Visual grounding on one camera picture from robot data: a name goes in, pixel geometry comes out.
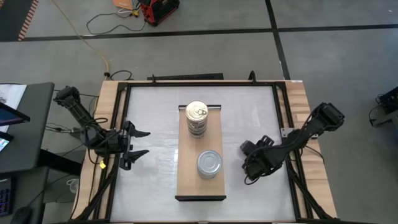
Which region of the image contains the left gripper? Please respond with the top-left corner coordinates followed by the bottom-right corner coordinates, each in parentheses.
top-left (108, 120), bottom-right (152, 171)

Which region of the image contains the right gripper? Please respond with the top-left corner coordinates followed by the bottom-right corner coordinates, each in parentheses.
top-left (241, 139), bottom-right (282, 184)

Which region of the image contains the silver-lid can stack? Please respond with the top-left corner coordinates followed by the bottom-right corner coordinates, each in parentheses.
top-left (197, 149), bottom-right (223, 180)

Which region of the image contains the gold-top can stack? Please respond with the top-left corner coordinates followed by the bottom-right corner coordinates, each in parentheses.
top-left (187, 124), bottom-right (208, 139)

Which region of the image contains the grey lid tuna can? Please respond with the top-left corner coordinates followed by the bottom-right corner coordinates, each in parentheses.
top-left (187, 119), bottom-right (208, 133)

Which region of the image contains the clear plastic cup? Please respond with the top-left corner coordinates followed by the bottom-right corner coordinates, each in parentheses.
top-left (66, 177), bottom-right (80, 194)

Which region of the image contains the black flat bar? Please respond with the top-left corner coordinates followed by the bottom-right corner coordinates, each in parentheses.
top-left (147, 72), bottom-right (224, 81)

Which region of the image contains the grey side desk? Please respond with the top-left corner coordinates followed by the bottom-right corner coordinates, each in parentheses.
top-left (0, 82), bottom-right (82, 187)

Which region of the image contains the small black tablet screen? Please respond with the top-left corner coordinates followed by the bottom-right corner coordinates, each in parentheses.
top-left (0, 131), bottom-right (15, 153)

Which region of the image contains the white paper sheet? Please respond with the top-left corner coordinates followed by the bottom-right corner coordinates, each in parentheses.
top-left (0, 83), bottom-right (27, 134)

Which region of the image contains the black computer mouse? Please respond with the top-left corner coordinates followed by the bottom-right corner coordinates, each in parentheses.
top-left (10, 205), bottom-right (34, 224)

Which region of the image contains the red and black box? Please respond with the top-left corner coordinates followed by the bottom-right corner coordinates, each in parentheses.
top-left (139, 0), bottom-right (180, 27)

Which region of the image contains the black floor device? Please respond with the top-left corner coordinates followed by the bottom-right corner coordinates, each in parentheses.
top-left (368, 86), bottom-right (398, 128)

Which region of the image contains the orange flat package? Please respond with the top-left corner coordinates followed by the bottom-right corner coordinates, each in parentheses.
top-left (112, 0), bottom-right (141, 12)

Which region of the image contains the black keyboard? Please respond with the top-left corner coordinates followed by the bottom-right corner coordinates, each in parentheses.
top-left (0, 177), bottom-right (14, 218)

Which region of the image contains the black mat with orange stripes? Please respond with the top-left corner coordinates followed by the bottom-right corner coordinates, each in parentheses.
top-left (0, 0), bottom-right (40, 42)

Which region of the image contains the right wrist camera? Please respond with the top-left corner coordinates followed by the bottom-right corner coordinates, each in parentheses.
top-left (259, 134), bottom-right (275, 147)

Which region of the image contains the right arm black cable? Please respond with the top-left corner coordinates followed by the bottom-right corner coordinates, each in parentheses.
top-left (243, 172), bottom-right (261, 186)

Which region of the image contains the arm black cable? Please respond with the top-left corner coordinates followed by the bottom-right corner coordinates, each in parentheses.
top-left (243, 172), bottom-right (261, 186)
top-left (81, 116), bottom-right (125, 166)

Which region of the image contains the silver aluminium bracket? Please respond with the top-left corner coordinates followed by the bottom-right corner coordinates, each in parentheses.
top-left (280, 126), bottom-right (295, 138)

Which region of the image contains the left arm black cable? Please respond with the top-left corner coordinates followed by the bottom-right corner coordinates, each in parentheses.
top-left (81, 116), bottom-right (125, 166)

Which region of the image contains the black cable with plug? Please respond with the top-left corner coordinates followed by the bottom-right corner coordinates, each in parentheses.
top-left (104, 70), bottom-right (133, 82)

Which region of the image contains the black metal table frame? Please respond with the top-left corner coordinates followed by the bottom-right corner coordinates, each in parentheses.
top-left (67, 70), bottom-right (340, 224)

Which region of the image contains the yellow power cable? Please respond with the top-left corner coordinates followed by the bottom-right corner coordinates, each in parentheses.
top-left (51, 0), bottom-right (110, 75)

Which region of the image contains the black floor cable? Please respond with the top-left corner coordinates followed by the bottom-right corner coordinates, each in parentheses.
top-left (85, 11), bottom-right (147, 35)

